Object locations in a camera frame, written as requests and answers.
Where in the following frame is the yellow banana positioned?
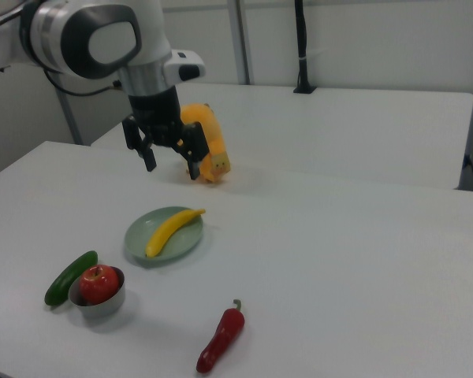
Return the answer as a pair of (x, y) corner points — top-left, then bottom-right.
(144, 208), (207, 260)

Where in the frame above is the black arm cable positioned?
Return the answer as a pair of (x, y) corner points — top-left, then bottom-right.
(42, 67), (124, 97)

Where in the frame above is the red apple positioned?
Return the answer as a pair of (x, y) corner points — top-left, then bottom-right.
(78, 264), (121, 306)

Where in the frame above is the green plastic plate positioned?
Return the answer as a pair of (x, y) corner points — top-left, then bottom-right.
(124, 206), (205, 263)

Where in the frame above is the small metal bowl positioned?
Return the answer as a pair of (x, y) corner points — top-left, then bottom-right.
(68, 265), (128, 320)

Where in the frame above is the black pole with clamp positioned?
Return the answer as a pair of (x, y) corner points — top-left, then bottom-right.
(292, 0), (318, 95)

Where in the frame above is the orange plush toy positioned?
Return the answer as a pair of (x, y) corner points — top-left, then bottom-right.
(180, 102), (233, 185)

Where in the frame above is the green cucumber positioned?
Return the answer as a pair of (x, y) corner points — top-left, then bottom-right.
(43, 250), (99, 308)

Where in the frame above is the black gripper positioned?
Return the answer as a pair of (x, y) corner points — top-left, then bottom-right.
(121, 87), (210, 182)

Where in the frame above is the red chili pepper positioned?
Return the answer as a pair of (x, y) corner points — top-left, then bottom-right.
(196, 298), (247, 374)

